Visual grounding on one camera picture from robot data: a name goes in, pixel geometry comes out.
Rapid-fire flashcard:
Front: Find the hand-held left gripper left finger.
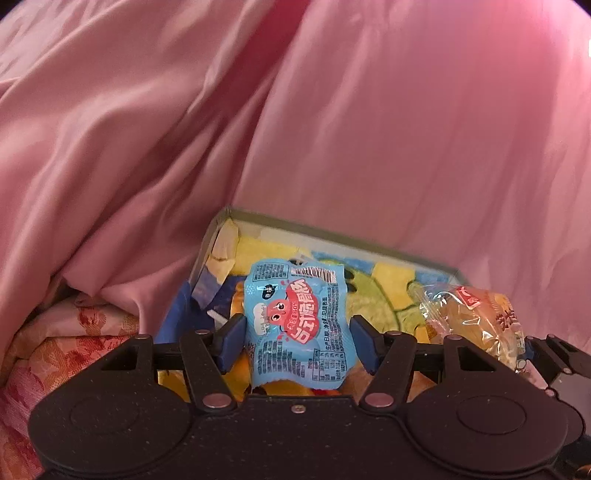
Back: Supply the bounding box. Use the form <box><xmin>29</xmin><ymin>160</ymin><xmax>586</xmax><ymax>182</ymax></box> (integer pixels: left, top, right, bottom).
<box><xmin>92</xmin><ymin>315</ymin><xmax>245</xmax><ymax>414</ymax></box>

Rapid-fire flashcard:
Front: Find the clear bread packet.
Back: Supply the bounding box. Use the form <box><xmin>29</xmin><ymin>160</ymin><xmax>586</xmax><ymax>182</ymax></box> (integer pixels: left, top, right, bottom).
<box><xmin>409</xmin><ymin>284</ymin><xmax>527</xmax><ymax>370</ymax></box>

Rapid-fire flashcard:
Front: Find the light blue snack packet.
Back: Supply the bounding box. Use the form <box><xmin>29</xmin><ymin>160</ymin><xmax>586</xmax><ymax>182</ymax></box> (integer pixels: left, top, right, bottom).
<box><xmin>244</xmin><ymin>258</ymin><xmax>349</xmax><ymax>386</ymax></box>

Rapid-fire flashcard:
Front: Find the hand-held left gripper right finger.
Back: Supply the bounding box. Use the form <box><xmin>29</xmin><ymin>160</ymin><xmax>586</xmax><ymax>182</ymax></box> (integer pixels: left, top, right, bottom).
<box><xmin>349</xmin><ymin>315</ymin><xmax>509</xmax><ymax>411</ymax></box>

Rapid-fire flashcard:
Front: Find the grey box with cartoon lining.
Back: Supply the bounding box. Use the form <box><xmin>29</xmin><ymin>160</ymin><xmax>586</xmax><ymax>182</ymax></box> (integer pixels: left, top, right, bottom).
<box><xmin>156</xmin><ymin>207</ymin><xmax>472</xmax><ymax>402</ymax></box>

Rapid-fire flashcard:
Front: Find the pink curtain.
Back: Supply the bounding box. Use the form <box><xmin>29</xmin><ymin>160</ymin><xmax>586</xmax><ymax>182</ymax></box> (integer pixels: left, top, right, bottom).
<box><xmin>231</xmin><ymin>0</ymin><xmax>591</xmax><ymax>354</ymax></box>

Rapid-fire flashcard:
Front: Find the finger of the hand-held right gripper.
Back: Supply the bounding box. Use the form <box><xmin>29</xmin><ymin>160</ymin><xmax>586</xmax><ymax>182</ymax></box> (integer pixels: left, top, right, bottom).
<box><xmin>526</xmin><ymin>335</ymin><xmax>591</xmax><ymax>381</ymax></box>

